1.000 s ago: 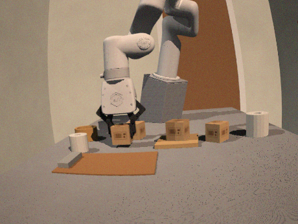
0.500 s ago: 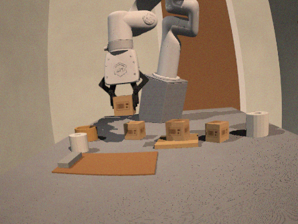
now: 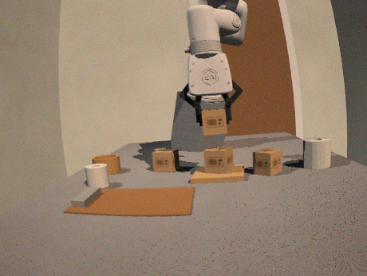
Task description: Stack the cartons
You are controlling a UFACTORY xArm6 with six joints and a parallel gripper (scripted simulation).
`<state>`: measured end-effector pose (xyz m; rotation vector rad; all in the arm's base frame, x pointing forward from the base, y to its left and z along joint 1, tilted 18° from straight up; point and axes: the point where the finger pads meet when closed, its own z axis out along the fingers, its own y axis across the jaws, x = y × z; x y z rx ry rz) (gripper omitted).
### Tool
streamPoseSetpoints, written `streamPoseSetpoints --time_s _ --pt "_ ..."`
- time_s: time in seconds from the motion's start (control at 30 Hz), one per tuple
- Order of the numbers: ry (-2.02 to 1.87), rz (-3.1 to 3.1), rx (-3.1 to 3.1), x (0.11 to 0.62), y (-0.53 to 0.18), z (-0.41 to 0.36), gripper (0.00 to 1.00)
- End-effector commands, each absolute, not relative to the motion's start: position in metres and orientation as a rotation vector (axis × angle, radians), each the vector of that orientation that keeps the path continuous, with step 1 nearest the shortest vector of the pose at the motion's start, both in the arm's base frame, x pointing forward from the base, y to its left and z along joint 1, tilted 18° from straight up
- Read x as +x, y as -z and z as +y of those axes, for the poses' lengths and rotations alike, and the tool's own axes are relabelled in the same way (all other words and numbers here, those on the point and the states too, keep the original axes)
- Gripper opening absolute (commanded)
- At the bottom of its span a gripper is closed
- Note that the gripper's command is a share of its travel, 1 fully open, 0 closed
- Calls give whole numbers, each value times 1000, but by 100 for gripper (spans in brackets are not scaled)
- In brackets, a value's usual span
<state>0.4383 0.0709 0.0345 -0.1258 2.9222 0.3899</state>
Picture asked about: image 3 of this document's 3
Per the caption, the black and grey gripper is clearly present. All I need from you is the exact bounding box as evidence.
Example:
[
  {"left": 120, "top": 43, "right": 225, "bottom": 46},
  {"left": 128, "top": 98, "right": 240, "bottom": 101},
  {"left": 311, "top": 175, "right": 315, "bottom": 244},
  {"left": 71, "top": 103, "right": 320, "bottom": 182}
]
[{"left": 180, "top": 51, "right": 243, "bottom": 126}]

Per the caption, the white cylinder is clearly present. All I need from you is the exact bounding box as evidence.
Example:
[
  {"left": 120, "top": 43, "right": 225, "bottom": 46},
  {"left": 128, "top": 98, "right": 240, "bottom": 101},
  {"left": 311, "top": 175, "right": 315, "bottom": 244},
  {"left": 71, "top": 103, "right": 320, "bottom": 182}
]
[{"left": 85, "top": 164, "right": 110, "bottom": 188}]

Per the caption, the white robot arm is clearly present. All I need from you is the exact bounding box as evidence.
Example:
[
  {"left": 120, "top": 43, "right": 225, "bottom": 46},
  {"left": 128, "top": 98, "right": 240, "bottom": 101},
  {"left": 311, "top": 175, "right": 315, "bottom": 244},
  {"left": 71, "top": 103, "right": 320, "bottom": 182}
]
[{"left": 184, "top": 0, "right": 247, "bottom": 54}]

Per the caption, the tan cardboard carton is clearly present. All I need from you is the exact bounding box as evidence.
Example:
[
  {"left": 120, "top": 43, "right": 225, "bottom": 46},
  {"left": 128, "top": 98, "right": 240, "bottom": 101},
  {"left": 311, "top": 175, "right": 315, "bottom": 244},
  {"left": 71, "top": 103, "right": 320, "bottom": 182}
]
[
  {"left": 253, "top": 148, "right": 282, "bottom": 176},
  {"left": 201, "top": 109, "right": 227, "bottom": 135},
  {"left": 203, "top": 147, "right": 234, "bottom": 174}
]

